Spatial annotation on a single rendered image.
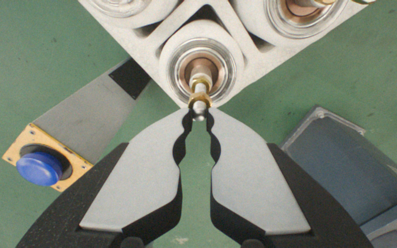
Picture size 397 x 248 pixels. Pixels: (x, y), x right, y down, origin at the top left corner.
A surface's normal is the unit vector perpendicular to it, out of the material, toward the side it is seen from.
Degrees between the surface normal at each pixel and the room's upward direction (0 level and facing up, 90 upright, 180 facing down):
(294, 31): 4
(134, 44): 0
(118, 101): 90
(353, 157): 90
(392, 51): 0
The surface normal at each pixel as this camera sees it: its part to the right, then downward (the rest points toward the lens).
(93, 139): 0.78, -0.52
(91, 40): -0.03, 0.54
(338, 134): -0.36, -0.79
